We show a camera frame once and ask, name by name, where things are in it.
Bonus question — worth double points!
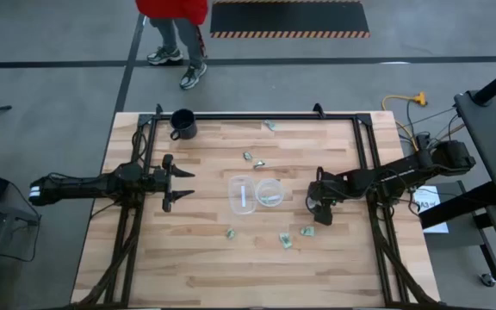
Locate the person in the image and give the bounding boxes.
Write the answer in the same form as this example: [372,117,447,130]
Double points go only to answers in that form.
[134,0,209,90]

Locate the black mug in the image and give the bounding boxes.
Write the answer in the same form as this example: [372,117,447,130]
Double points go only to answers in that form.
[169,108,198,141]

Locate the round clear plastic container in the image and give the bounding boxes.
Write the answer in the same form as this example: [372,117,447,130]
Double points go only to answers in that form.
[254,177,285,208]

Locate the white paper sheet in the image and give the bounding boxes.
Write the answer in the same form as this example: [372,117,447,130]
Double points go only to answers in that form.
[413,184,450,234]

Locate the black power strip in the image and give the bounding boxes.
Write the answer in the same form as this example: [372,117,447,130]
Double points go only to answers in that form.
[416,132,433,152]

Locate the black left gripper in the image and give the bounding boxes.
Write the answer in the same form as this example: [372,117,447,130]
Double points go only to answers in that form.
[152,153,196,214]

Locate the black equipment stand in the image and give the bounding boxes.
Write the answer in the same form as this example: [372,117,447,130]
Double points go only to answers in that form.
[419,180,496,281]

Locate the rectangular clear plastic container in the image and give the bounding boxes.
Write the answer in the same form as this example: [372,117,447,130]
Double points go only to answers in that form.
[227,174,257,215]

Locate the grey side table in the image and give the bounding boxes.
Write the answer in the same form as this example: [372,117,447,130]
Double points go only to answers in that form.
[0,193,42,310]

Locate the black desk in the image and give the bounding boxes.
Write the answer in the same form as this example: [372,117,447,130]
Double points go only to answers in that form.
[453,88,496,210]

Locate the yellow extension cord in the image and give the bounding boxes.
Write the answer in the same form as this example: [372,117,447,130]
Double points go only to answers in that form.
[381,91,428,152]

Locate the black hazard-striped floor mat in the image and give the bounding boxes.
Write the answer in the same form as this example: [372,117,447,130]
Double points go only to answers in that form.
[210,0,370,39]

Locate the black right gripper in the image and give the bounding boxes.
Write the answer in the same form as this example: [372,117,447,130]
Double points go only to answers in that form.
[307,166,344,227]

